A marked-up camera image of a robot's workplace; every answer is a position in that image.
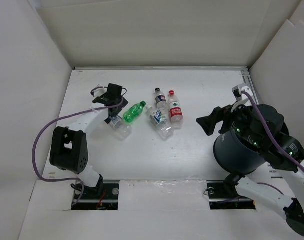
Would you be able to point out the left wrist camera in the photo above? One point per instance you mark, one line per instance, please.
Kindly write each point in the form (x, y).
(98, 91)

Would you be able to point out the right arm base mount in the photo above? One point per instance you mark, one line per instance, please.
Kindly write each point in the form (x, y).
(222, 197)

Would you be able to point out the clear bottle black cap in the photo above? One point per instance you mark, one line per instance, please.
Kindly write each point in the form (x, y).
(160, 99)

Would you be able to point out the green plastic bottle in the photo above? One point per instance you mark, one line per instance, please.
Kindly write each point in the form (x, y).
(133, 112)

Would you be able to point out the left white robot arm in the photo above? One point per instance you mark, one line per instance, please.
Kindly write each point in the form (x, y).
(69, 150)

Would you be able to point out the clear bottle blue white label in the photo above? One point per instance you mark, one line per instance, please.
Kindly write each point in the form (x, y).
(160, 122)

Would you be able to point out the dark blue round bin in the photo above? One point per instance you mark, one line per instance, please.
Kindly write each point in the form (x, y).
(243, 154)

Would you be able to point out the clear plastic bottle white cap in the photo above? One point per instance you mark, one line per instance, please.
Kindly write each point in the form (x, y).
(122, 128)

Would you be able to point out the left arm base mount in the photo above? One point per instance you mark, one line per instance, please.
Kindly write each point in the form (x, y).
(107, 201)

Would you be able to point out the clear bottle red cap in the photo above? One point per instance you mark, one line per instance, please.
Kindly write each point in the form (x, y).
(175, 111)

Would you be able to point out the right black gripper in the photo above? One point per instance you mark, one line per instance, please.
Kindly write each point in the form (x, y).
(208, 123)

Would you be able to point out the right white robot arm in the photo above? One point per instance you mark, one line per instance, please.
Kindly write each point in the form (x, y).
(287, 159)

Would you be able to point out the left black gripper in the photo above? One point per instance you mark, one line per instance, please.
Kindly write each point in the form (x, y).
(124, 103)

